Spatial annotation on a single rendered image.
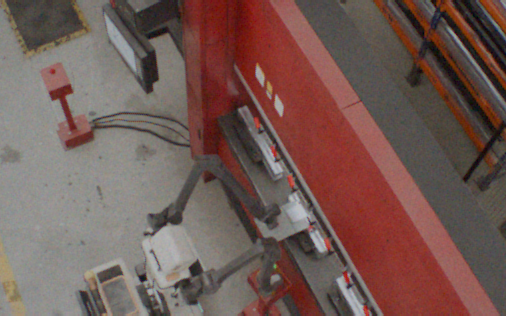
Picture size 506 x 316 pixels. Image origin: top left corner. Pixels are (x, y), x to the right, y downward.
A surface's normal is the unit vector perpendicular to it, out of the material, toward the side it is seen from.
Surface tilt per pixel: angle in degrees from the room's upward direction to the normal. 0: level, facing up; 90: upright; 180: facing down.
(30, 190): 0
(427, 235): 0
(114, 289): 0
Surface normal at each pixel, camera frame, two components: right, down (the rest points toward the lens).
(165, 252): -0.63, -0.04
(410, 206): 0.04, -0.47
